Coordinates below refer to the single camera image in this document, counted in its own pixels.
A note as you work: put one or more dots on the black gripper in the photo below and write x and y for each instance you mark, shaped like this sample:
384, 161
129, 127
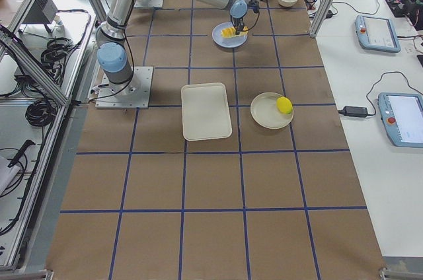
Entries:
238, 23

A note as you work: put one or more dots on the striped bread roll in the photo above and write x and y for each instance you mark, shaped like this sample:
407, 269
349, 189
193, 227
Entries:
232, 33

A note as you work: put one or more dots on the blue plate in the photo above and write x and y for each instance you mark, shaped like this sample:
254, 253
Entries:
236, 41

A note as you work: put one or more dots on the white shallow dish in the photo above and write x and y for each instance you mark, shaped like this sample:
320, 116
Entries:
264, 111

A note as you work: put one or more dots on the yellow lemon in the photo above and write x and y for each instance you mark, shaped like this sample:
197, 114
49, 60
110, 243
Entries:
284, 105

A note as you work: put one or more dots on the white rectangular tray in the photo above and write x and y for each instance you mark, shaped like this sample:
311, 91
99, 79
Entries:
205, 112

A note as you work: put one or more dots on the far teach pendant tablet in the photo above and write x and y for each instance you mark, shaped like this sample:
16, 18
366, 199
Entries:
377, 34

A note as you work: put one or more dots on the teach pendant tablet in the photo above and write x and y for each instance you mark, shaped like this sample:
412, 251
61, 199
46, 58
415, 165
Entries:
401, 115
377, 34

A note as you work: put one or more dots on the black power brick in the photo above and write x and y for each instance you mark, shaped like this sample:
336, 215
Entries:
354, 111

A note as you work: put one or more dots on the near teach pendant tablet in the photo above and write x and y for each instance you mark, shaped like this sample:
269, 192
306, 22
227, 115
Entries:
401, 115

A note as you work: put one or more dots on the grey electronics box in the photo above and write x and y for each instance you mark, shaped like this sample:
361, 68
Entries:
41, 12

